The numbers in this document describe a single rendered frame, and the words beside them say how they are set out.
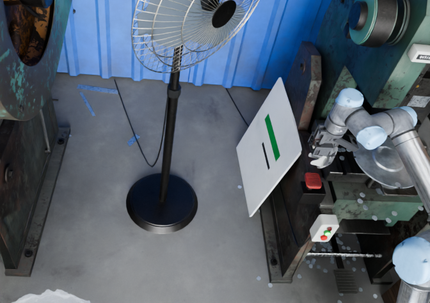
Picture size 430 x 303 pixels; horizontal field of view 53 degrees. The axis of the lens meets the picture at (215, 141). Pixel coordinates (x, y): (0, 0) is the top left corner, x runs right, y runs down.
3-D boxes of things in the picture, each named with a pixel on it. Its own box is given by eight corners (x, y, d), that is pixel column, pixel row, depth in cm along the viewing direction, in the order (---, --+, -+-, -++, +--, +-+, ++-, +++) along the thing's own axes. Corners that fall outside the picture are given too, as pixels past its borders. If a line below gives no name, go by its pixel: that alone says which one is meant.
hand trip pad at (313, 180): (316, 198, 169) (323, 186, 163) (301, 197, 168) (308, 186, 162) (313, 183, 174) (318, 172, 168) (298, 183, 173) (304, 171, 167)
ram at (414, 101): (418, 142, 168) (462, 85, 146) (382, 140, 166) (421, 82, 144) (403, 111, 179) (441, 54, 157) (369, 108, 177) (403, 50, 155)
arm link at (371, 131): (401, 128, 128) (377, 103, 134) (372, 137, 123) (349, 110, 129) (389, 145, 133) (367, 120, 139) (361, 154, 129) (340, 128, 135)
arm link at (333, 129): (347, 111, 143) (354, 129, 138) (342, 121, 147) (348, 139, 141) (326, 109, 142) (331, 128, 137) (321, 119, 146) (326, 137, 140)
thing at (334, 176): (423, 185, 187) (430, 177, 183) (324, 181, 181) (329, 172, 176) (400, 133, 207) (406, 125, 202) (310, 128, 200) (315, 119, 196)
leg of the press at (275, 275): (292, 283, 218) (364, 178, 151) (269, 283, 216) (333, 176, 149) (267, 144, 278) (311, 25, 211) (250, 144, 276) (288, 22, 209)
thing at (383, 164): (363, 186, 164) (364, 185, 163) (345, 130, 183) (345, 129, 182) (433, 190, 168) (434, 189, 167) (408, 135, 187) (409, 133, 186)
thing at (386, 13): (387, 69, 144) (421, 10, 127) (354, 66, 142) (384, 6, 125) (368, 30, 158) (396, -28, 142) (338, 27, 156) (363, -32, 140)
